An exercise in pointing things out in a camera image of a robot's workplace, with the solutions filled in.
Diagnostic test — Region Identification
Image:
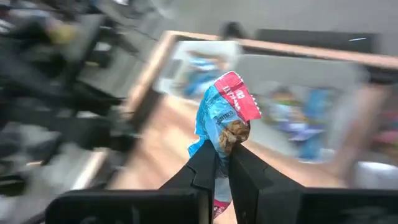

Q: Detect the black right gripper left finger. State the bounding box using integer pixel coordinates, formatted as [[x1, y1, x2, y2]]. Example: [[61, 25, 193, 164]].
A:
[[46, 140, 218, 224]]

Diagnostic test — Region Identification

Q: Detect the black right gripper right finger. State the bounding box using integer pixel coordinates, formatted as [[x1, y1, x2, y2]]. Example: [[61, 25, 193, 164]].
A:
[[229, 144, 398, 224]]

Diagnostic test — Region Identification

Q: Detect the light blue granola bar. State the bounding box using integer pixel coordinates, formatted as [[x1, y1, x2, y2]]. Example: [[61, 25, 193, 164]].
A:
[[191, 57, 220, 72], [183, 71, 218, 98], [187, 70, 262, 218]]

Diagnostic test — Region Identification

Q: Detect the yellow green granola bar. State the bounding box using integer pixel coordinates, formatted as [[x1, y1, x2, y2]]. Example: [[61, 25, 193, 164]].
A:
[[270, 86, 295, 105]]

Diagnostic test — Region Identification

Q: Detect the green red-ended granola bar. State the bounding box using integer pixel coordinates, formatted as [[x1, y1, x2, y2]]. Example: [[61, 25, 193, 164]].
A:
[[371, 111, 398, 156]]

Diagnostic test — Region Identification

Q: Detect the grey translucent plastic bin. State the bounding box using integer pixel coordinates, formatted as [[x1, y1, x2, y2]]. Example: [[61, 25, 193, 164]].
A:
[[234, 54, 371, 169]]

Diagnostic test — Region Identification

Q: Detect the white plastic bin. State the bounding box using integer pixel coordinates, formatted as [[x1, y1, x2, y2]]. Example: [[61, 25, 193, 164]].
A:
[[154, 39, 243, 100]]

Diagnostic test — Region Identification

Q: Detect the dark smoky plastic bin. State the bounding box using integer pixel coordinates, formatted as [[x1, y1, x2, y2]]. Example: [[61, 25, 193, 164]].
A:
[[357, 67, 398, 162]]

